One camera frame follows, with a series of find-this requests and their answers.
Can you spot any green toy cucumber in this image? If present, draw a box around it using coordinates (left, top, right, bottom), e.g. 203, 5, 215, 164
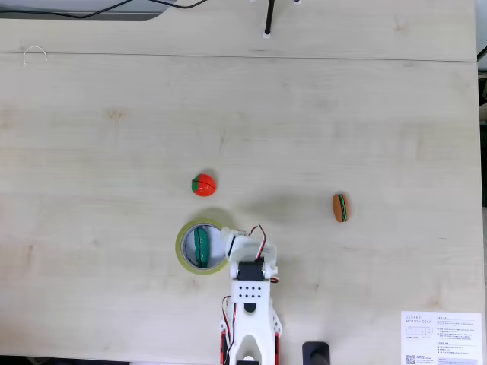
193, 227, 211, 268

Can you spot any red toy strawberry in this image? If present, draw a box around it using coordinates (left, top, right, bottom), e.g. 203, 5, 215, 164
191, 173, 218, 198

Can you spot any yellowish packing tape roll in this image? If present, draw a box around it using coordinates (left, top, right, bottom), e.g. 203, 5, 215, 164
175, 217, 234, 275

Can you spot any toy hamburger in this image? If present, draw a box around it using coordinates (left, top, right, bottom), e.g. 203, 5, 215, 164
332, 193, 350, 224

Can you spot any black clamp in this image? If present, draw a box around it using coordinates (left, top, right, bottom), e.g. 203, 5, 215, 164
301, 341, 330, 365

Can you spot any white printed paper sheet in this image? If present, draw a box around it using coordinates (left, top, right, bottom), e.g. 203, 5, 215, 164
400, 311, 482, 365

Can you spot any red white black servo cable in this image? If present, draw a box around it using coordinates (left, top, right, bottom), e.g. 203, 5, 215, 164
248, 224, 268, 264

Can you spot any black camera tripod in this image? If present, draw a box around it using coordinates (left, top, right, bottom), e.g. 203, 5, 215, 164
249, 0, 301, 40

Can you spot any white string loop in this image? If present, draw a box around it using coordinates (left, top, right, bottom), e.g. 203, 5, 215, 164
22, 45, 49, 67

